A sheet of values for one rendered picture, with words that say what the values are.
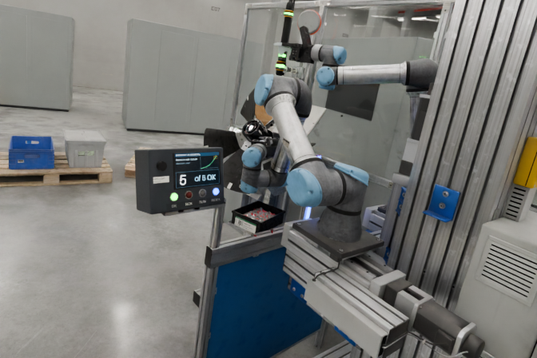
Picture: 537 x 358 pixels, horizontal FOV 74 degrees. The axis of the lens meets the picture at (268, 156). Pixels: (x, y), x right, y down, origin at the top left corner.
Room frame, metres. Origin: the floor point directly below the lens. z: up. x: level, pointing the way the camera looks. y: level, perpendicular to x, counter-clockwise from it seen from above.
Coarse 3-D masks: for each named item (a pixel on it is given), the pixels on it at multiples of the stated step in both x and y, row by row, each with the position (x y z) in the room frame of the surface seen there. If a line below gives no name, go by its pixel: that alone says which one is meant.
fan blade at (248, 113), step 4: (252, 92) 2.16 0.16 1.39; (252, 96) 2.13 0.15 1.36; (248, 100) 2.17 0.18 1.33; (252, 100) 2.10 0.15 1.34; (244, 104) 2.20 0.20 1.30; (248, 104) 2.14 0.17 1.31; (252, 104) 2.07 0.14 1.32; (244, 108) 2.19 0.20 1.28; (248, 108) 2.12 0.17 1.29; (252, 108) 2.05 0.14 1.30; (244, 112) 2.17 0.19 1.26; (248, 112) 2.11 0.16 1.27; (252, 112) 2.03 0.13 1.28; (244, 116) 2.16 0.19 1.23; (248, 116) 2.10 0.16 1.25; (252, 116) 2.02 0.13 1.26; (248, 120) 2.09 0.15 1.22
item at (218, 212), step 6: (216, 210) 1.20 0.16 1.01; (222, 210) 1.20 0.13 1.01; (216, 216) 1.19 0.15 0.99; (222, 216) 1.21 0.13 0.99; (216, 222) 1.19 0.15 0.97; (222, 222) 1.21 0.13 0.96; (216, 228) 1.19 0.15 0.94; (210, 234) 1.21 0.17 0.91; (216, 234) 1.19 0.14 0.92; (210, 240) 1.20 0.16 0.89; (216, 240) 1.20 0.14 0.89; (210, 246) 1.20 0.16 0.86; (216, 246) 1.21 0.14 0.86
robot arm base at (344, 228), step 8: (328, 208) 1.10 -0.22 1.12; (320, 216) 1.14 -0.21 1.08; (328, 216) 1.08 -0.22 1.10; (336, 216) 1.07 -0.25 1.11; (344, 216) 1.06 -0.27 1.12; (352, 216) 1.07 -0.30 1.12; (320, 224) 1.09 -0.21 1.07; (328, 224) 1.07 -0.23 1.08; (336, 224) 1.06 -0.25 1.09; (344, 224) 1.06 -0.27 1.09; (352, 224) 1.06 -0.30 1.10; (360, 224) 1.09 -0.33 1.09; (320, 232) 1.08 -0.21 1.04; (328, 232) 1.06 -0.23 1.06; (336, 232) 1.05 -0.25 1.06; (344, 232) 1.05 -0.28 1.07; (352, 232) 1.05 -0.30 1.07; (360, 232) 1.08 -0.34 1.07; (336, 240) 1.05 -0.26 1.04; (344, 240) 1.04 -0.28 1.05; (352, 240) 1.05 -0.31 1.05
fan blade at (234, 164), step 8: (240, 152) 1.81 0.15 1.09; (232, 160) 1.77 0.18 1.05; (240, 160) 1.78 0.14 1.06; (224, 168) 1.74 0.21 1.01; (232, 168) 1.74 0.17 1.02; (240, 168) 1.75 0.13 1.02; (224, 176) 1.71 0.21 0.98; (232, 176) 1.72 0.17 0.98; (240, 176) 1.72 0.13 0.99; (224, 184) 1.69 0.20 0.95; (240, 192) 1.66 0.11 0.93
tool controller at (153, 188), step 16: (144, 160) 1.00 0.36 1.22; (160, 160) 1.00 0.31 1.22; (176, 160) 1.03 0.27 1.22; (192, 160) 1.07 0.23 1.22; (208, 160) 1.11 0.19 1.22; (144, 176) 0.99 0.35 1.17; (160, 176) 0.99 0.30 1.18; (192, 176) 1.06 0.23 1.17; (208, 176) 1.10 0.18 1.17; (144, 192) 0.98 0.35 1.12; (160, 192) 0.98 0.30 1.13; (176, 192) 1.01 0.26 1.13; (192, 192) 1.05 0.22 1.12; (208, 192) 1.09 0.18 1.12; (144, 208) 0.98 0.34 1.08; (160, 208) 0.97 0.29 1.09; (176, 208) 1.00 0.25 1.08; (192, 208) 1.04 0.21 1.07
